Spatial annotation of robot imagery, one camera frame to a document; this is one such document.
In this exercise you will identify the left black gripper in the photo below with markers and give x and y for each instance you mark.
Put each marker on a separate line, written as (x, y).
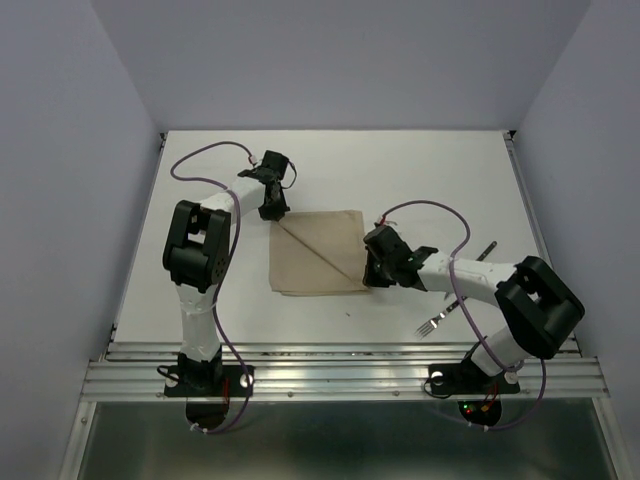
(276, 212)

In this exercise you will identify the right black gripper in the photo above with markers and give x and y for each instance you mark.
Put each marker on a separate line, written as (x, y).
(369, 277)

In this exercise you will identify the beige cloth napkin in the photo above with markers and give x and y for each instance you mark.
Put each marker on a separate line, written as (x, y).
(318, 254)

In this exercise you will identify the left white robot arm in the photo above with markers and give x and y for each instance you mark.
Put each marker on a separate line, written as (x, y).
(201, 242)

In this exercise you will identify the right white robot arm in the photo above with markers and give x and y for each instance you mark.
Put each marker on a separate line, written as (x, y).
(539, 308)

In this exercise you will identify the steel fork black handle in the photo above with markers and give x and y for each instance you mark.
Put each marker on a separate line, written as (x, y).
(432, 324)

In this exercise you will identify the steel knife black handle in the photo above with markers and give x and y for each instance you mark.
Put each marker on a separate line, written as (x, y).
(487, 251)

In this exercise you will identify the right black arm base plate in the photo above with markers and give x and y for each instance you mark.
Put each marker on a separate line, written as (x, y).
(455, 379)

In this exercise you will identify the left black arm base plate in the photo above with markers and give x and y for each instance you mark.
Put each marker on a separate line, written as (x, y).
(229, 381)

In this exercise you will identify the aluminium front rail frame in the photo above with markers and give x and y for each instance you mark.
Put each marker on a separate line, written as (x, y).
(333, 372)

